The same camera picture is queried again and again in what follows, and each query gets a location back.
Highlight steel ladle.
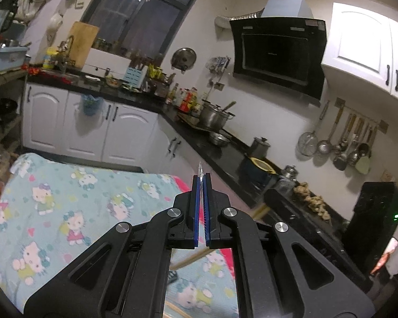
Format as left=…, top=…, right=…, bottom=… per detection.
left=317, top=104, right=344, bottom=154

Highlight light blue knife block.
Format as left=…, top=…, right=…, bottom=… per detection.
left=124, top=66, right=145, bottom=88

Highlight row of windowsill jars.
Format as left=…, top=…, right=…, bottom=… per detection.
left=93, top=37, right=163, bottom=63

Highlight small steel kettle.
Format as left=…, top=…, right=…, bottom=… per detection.
left=280, top=165, right=299, bottom=181

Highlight blue pot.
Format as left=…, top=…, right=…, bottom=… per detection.
left=245, top=157, right=277, bottom=186

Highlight steel spatula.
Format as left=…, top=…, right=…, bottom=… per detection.
left=333, top=114, right=357, bottom=171

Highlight hanging small utensil rack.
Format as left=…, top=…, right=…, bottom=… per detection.
left=206, top=56, right=231, bottom=73

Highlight bamboo chopstick pair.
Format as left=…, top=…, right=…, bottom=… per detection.
left=170, top=162, right=271, bottom=270

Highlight black tall appliance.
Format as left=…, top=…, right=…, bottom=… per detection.
left=343, top=182, right=398, bottom=272

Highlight black wok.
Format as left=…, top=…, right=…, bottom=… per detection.
left=0, top=98, right=19, bottom=121

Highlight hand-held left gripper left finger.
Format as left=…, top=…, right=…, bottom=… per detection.
left=23, top=175, right=200, bottom=318

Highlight blender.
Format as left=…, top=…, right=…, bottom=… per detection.
left=0, top=0, right=19, bottom=35

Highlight hanging steel pot lid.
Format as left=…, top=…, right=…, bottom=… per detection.
left=171, top=47, right=198, bottom=72

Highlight steel lidded canister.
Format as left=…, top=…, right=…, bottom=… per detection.
left=250, top=136, right=272, bottom=160

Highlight steel spoon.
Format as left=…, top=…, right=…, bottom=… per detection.
left=348, top=119, right=369, bottom=166

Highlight large steel stock pot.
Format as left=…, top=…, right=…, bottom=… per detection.
left=199, top=99, right=236, bottom=131

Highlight white lower kitchen cabinets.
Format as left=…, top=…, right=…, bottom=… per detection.
left=21, top=83, right=369, bottom=272

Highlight small steel bowl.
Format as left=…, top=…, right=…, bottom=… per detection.
left=208, top=132, right=233, bottom=147

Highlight white upper cabinet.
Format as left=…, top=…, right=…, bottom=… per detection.
left=321, top=3, right=398, bottom=107

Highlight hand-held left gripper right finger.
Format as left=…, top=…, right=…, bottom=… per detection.
left=204, top=173, right=376, bottom=318

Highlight black kitchen countertop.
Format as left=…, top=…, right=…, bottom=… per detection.
left=27, top=71, right=352, bottom=239

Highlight cartoon cat printed blanket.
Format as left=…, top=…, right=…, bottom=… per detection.
left=0, top=152, right=239, bottom=318

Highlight yellow jar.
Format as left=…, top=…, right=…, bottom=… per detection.
left=42, top=48, right=58, bottom=70

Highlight ginger roots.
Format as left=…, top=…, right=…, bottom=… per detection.
left=293, top=182, right=332, bottom=221

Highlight metal shelf rack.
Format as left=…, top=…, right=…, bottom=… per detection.
left=0, top=69, right=29, bottom=160

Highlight wooden cutting board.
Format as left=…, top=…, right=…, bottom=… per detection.
left=66, top=21, right=100, bottom=68

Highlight metal faucet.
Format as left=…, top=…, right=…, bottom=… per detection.
left=58, top=36, right=75, bottom=73

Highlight white hanging jug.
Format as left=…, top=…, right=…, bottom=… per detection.
left=48, top=12, right=63, bottom=35

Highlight row of condiment bottles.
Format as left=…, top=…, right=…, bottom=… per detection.
left=166, top=83, right=203, bottom=111

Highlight blue hanging bag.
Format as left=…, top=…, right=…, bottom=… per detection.
left=81, top=94, right=100, bottom=116

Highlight white storage box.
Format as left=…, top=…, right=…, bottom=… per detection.
left=85, top=48, right=133, bottom=77

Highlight light blue plastic box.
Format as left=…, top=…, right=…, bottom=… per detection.
left=0, top=46, right=30, bottom=73

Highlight dark framed window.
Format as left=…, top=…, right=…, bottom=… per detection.
left=80, top=0, right=209, bottom=58

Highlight wall hook rail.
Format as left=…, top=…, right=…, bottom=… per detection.
left=335, top=98, right=388, bottom=131

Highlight black range hood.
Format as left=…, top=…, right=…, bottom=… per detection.
left=229, top=0, right=327, bottom=103

